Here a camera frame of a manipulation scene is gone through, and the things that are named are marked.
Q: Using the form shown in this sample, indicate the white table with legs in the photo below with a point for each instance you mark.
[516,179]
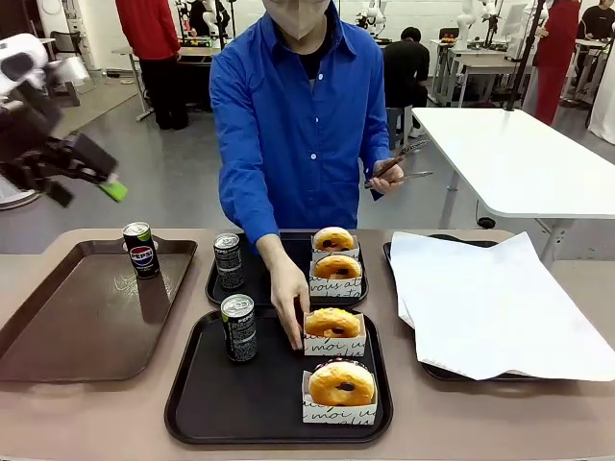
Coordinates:
[519,158]

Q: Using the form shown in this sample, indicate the person right hand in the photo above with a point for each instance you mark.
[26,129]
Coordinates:
[288,298]

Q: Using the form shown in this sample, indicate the grey background workbench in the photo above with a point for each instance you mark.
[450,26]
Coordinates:
[480,62]

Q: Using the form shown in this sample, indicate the person in red sweater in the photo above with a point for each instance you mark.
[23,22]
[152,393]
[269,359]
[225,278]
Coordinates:
[154,48]

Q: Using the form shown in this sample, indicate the black Pepsi can logo side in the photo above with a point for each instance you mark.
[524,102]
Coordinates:
[141,252]

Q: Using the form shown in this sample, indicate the black tray under paper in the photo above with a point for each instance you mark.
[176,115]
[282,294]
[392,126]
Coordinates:
[391,288]

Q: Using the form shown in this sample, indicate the seated person in black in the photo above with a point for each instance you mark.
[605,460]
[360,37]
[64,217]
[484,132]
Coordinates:
[408,67]

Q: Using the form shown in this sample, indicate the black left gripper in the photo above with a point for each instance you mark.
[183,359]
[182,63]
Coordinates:
[29,125]

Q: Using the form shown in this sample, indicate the person left hand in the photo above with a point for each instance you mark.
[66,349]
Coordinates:
[390,175]

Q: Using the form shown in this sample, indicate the person left forearm blue sleeve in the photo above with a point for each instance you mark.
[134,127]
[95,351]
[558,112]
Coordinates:
[377,151]

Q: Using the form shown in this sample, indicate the black slanted pole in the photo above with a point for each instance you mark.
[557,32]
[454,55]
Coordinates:
[526,53]

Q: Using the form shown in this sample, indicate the person in black shirt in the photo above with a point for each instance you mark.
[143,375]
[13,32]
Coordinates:
[596,29]

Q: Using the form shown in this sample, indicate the person in red dress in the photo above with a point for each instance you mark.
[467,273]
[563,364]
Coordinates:
[555,53]

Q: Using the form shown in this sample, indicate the person torso blue shirt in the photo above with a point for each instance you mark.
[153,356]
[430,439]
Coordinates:
[298,144]

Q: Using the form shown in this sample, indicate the black table foot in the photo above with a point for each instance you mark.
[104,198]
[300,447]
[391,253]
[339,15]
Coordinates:
[486,222]

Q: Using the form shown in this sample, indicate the brown plastic tray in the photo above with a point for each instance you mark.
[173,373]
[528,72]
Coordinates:
[72,346]

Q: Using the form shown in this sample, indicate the black office chair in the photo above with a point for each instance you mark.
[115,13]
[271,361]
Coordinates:
[67,45]

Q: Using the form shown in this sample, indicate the small black plastic tray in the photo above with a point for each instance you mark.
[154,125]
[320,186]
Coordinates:
[259,283]

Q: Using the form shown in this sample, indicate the plain glazed donut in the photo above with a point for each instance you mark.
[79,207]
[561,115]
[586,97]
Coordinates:
[336,266]

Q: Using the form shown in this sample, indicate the grey step stool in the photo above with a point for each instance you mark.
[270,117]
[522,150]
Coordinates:
[69,93]

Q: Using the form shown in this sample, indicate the person right forearm blue sleeve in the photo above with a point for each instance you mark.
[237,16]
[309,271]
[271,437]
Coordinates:
[250,211]

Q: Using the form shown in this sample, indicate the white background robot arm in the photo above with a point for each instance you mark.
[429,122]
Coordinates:
[372,16]
[463,24]

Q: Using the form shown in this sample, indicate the grey background table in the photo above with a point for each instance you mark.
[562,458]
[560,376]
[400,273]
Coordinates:
[132,53]

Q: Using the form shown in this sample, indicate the white hanging cloth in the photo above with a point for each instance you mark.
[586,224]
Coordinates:
[604,96]

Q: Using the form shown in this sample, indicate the white paper sheet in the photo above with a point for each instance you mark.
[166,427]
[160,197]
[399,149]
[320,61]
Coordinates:
[480,307]

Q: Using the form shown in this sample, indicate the grey plastic stool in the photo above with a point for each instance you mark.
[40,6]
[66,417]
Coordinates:
[401,125]

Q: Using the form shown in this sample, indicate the large black plastic tray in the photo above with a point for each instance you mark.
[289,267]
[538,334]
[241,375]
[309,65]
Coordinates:
[269,398]

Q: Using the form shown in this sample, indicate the black Pepsi can text side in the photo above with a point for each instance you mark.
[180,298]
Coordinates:
[228,264]
[239,331]

